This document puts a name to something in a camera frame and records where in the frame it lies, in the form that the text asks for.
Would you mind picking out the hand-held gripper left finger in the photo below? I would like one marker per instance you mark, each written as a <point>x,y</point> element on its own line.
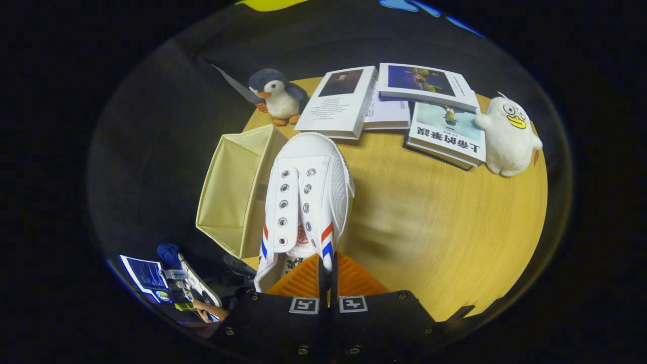
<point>273,328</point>

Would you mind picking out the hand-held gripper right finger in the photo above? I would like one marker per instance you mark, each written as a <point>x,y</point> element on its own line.
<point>384,328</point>

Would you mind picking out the cream fabric storage box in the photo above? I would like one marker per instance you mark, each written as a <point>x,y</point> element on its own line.
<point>232,192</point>

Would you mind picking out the white striped canvas shoe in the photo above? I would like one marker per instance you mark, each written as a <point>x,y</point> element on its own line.
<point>313,151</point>

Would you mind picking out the white laptop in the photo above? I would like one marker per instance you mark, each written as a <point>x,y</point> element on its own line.
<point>199,285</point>

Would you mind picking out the blue cloth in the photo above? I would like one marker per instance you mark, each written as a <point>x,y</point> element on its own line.
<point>168,255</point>

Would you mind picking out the lit computer monitor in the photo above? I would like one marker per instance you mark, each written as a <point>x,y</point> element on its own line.
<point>146,275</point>

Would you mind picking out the teal picture cover book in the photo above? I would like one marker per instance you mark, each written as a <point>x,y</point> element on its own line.
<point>447,139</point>

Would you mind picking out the plain white thin book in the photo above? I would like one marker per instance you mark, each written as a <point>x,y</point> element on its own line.
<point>389,114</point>

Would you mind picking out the blue penguin plush toy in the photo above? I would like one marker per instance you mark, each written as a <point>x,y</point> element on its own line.
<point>280,103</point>

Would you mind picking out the white portrait cover book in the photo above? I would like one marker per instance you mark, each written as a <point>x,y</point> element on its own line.
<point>336,108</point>

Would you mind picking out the white duck plush toy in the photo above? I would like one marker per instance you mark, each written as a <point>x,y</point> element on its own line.
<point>508,139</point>

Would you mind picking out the blue picture cover book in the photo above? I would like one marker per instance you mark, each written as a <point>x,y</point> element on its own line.
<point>429,83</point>

